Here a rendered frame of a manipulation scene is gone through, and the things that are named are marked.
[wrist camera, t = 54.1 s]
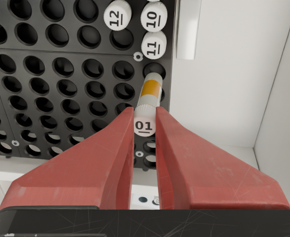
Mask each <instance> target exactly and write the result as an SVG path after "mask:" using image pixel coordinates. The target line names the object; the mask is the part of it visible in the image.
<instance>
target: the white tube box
mask: <svg viewBox="0 0 290 237"><path fill-rule="evenodd" d="M132 204H134V205H141V206H145V207H150V208H155V209H159V204H156V203H155V202H154V196H152V195H143V194H133V199H132Z"/></svg>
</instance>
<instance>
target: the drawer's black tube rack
mask: <svg viewBox="0 0 290 237"><path fill-rule="evenodd" d="M113 1H115V0H0V131H4V132H5V133H6V135H1V134H0V156H11V157H20V158H35V159H46V160H50V159H52V158H54V157H55V156H57V155H59V153H56V152H54V151H53V150H52V147H58V148H60V149H61V150H62V151H63V152H64V151H66V150H67V149H69V148H71V147H73V146H74V145H76V144H78V143H79V141H76V140H74V139H73V137H83V138H84V139H86V138H88V137H90V136H92V135H94V134H95V133H97V132H99V131H101V130H102V129H104V128H105V127H106V126H107V125H109V124H110V123H111V122H112V121H113V120H114V119H115V118H116V117H117V116H118V115H119V114H120V113H121V112H122V111H123V110H124V109H125V108H127V107H133V109H134V111H135V108H136V107H137V104H138V100H139V63H138V61H141V60H142V59H143V58H147V57H146V56H143V54H142V53H141V52H138V0H124V1H126V2H127V3H128V4H129V5H130V7H131V10H132V16H131V19H130V21H129V23H128V25H127V26H126V27H125V28H124V29H123V30H120V31H116V30H112V29H110V28H109V27H108V26H107V25H106V23H105V21H104V17H103V16H104V12H105V9H106V8H107V7H108V6H109V4H111V3H112V2H113ZM29 133H34V134H35V135H36V138H32V137H29V136H28V134H29ZM49 134H50V135H58V136H59V137H60V139H59V140H56V139H53V138H51V137H50V136H49ZM72 136H73V137H72ZM1 142H3V143H6V144H7V145H9V146H10V147H11V149H7V148H5V147H3V146H2V145H1ZM29 145H34V146H36V147H38V148H39V149H40V151H39V152H37V151H34V150H32V149H31V148H30V147H29Z"/></svg>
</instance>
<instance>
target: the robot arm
mask: <svg viewBox="0 0 290 237"><path fill-rule="evenodd" d="M155 135H156V169H157V186H158V198H159V209H130V203H131V192H132V180H133V160H134V109H133V107H127V108H125V109H124V110H123V111H122V112H121V113H120V114H119V115H118V116H117V117H116V118H115V119H114V120H113V121H112V122H111V123H110V124H109V125H107V126H106V127H105V128H104V129H102V130H101V131H99V132H97V133H95V134H94V135H92V136H90V137H88V138H86V139H85V140H83V141H81V142H79V143H78V144H76V145H74V146H73V147H71V148H69V149H67V150H66V151H64V152H62V153H60V154H59V155H57V156H55V157H54V158H52V159H50V160H48V161H47V162H45V163H43V164H42V165H40V166H38V167H36V168H34V169H32V170H31V171H29V172H27V173H26V174H24V175H22V176H20V177H19V178H17V179H15V180H14V181H12V183H11V185H10V187H9V189H8V190H7V192H6V194H5V196H4V198H3V201H2V203H1V205H0V237H290V205H289V203H288V201H287V198H286V196H285V194H284V192H283V190H282V188H281V186H280V184H279V183H278V181H276V180H275V179H273V178H272V177H270V176H268V175H266V174H265V173H263V172H261V171H259V170H258V169H256V168H254V167H252V166H250V165H249V164H247V163H245V162H244V161H242V160H240V159H238V158H237V157H235V156H233V155H231V154H230V153H228V152H226V151H225V150H223V149H221V148H219V147H218V146H216V145H214V144H212V143H211V142H209V141H207V140H206V139H204V138H202V137H200V136H198V135H197V134H195V133H193V132H191V131H190V130H188V129H186V128H185V127H184V126H182V125H181V124H180V123H179V122H178V121H177V120H176V119H175V118H174V117H173V116H172V115H171V114H170V113H169V112H168V111H167V110H166V109H164V108H163V107H161V106H157V107H156V132H155Z"/></svg>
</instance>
